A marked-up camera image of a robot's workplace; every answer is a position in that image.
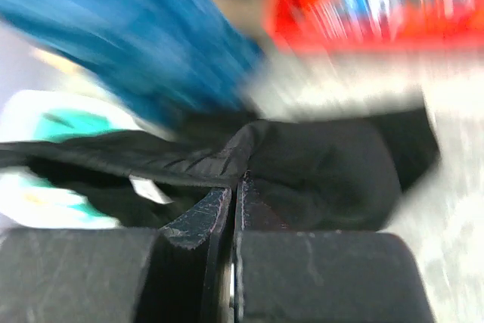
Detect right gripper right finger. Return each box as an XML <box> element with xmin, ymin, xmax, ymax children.
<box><xmin>233</xmin><ymin>175</ymin><xmax>434</xmax><ymax>322</ymax></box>

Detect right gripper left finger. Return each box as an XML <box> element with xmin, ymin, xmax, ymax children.
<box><xmin>1</xmin><ymin>188</ymin><xmax>231</xmax><ymax>322</ymax></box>

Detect black shorts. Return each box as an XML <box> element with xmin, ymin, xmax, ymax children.
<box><xmin>1</xmin><ymin>108</ymin><xmax>439</xmax><ymax>231</ymax></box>

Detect blue patterned shorts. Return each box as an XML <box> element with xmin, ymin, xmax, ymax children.
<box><xmin>1</xmin><ymin>0</ymin><xmax>262</xmax><ymax>123</ymax></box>

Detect white laundry basket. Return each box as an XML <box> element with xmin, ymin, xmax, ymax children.
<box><xmin>1</xmin><ymin>90</ymin><xmax>138</xmax><ymax>229</ymax></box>

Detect green t-shirt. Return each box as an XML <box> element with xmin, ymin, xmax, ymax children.
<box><xmin>22</xmin><ymin>109</ymin><xmax>114</xmax><ymax>222</ymax></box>

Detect red plastic bin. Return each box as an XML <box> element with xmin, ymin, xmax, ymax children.
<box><xmin>265</xmin><ymin>0</ymin><xmax>483</xmax><ymax>54</ymax></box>

